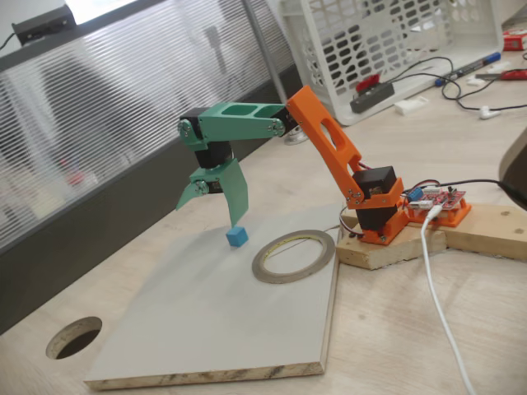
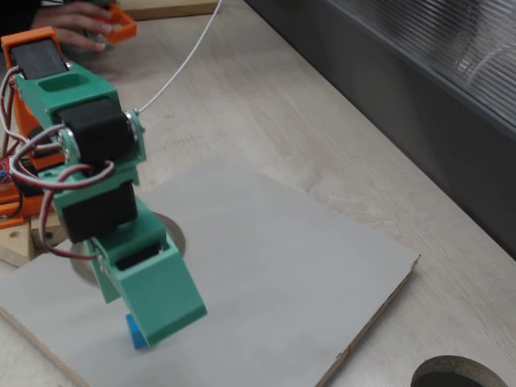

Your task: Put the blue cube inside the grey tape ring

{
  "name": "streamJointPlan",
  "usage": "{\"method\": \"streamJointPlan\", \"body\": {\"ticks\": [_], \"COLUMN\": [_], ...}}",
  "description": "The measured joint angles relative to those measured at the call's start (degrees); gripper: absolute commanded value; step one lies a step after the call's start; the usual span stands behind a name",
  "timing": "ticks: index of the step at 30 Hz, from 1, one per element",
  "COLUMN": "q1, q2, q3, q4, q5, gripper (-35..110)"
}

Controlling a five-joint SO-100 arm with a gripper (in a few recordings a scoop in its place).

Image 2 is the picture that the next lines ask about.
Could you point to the grey partition with striped glass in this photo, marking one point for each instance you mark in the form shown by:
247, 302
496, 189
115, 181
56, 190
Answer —
403, 101

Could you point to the grey chipboard panel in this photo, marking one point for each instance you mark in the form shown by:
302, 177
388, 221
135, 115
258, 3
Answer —
282, 262

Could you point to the red controller circuit board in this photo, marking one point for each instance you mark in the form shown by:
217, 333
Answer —
4, 171

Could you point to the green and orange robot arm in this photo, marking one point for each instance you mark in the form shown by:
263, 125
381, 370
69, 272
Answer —
92, 133

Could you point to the blue cube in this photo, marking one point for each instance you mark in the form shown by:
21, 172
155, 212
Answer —
135, 336

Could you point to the green gripper with servo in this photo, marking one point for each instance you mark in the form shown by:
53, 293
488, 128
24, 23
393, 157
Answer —
163, 282

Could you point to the short wooden base block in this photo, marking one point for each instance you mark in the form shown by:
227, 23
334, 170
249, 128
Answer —
40, 238

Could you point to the long wooden base plank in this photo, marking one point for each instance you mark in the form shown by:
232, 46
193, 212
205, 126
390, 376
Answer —
16, 246

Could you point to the person's hand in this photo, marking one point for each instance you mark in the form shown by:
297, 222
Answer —
76, 24

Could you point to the forearm in black sleeve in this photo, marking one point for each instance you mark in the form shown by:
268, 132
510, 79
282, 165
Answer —
16, 14

